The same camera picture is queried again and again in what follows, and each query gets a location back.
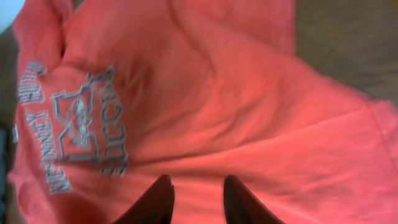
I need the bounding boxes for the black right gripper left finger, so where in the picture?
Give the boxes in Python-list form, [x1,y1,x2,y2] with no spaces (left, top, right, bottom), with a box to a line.
[114,175,175,224]

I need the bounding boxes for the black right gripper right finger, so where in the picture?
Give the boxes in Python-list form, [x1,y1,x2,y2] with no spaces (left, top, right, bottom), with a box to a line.
[223,175,284,224]

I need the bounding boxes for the orange soccer t-shirt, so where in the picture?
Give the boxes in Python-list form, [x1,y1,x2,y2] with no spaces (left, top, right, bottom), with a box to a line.
[9,0,397,223]

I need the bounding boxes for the grey folded garment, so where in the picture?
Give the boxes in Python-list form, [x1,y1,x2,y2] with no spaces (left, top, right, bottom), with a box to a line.
[0,126,9,224]

